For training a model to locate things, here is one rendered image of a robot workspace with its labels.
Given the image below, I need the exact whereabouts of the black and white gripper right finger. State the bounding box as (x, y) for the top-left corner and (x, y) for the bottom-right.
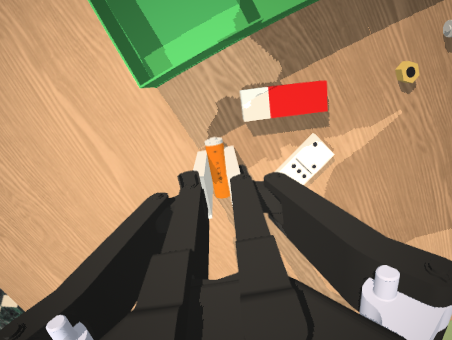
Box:
(224, 146), (452, 340)

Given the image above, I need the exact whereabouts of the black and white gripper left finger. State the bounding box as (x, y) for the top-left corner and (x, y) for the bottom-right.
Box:
(0, 150), (213, 340)

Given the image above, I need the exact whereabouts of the orange aa battery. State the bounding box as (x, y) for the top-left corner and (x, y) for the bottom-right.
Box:
(205, 137), (230, 198)

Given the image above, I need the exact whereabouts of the green three-compartment bin rack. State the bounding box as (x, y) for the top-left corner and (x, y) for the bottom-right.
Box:
(88, 0), (319, 88)

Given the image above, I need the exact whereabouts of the yellow hex nut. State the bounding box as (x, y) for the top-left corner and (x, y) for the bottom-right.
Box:
(395, 61), (419, 83)

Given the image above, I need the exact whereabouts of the red and white eraser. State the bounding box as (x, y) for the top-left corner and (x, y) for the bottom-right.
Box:
(240, 81), (328, 122)

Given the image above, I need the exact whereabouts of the white domino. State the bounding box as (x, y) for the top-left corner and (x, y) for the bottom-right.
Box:
(276, 133), (335, 185)

